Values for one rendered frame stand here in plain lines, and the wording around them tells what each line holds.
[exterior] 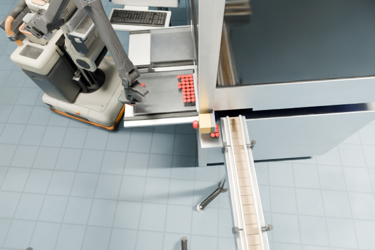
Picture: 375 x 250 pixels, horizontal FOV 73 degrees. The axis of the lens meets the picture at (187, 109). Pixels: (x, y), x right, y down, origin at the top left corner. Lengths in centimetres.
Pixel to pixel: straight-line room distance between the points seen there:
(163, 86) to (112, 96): 85
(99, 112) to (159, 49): 84
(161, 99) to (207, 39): 68
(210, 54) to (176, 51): 75
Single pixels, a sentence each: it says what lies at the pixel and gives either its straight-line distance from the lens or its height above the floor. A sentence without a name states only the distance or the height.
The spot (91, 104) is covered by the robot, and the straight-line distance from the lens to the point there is 226.
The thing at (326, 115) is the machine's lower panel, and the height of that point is 87.
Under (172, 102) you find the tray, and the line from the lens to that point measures 140.
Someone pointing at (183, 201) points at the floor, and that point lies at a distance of 212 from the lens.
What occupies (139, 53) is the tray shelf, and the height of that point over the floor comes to 88.
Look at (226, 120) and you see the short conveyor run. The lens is 130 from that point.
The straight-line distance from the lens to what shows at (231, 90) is 108.
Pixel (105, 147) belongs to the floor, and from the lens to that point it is 236.
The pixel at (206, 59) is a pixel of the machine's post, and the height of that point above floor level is 140.
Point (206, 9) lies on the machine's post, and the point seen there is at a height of 162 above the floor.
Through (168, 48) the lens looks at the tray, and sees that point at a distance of 163.
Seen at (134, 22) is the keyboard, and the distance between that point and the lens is 191.
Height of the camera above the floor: 210
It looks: 62 degrees down
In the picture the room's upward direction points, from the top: 5 degrees counter-clockwise
